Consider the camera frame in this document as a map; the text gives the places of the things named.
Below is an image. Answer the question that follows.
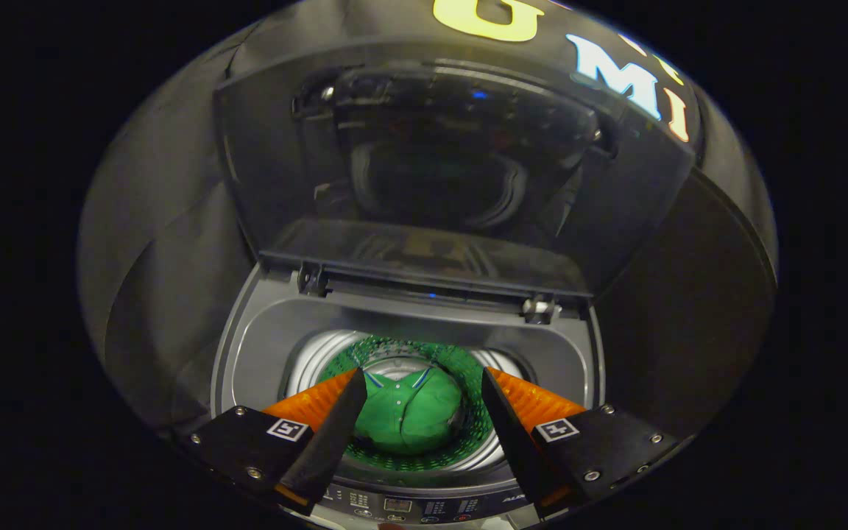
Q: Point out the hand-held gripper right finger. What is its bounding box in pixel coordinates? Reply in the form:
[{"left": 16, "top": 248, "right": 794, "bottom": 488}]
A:
[{"left": 481, "top": 367, "right": 693, "bottom": 516}]

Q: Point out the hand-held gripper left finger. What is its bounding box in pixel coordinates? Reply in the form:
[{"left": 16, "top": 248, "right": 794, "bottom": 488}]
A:
[{"left": 187, "top": 367, "right": 368, "bottom": 516}]

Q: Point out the green polo shirt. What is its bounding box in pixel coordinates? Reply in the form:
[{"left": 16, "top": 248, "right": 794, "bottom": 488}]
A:
[{"left": 354, "top": 366, "right": 467, "bottom": 455}]

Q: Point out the black backdrop cloth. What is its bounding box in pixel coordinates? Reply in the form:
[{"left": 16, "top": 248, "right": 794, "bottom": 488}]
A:
[{"left": 77, "top": 0, "right": 780, "bottom": 435}]

